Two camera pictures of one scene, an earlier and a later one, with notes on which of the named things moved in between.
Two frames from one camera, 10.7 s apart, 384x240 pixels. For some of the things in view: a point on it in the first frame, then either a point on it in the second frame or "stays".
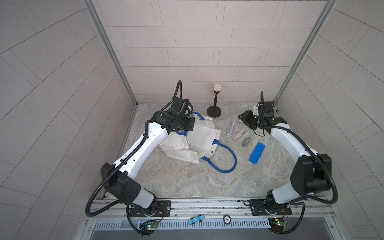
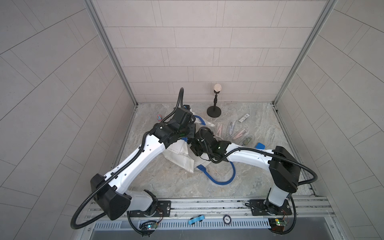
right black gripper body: (259, 119) to (197, 147)
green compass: (246, 141) stays
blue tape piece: (196, 219) stays
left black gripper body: (184, 123) to (187, 131)
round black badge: (227, 219) stays
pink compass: (239, 134) stays
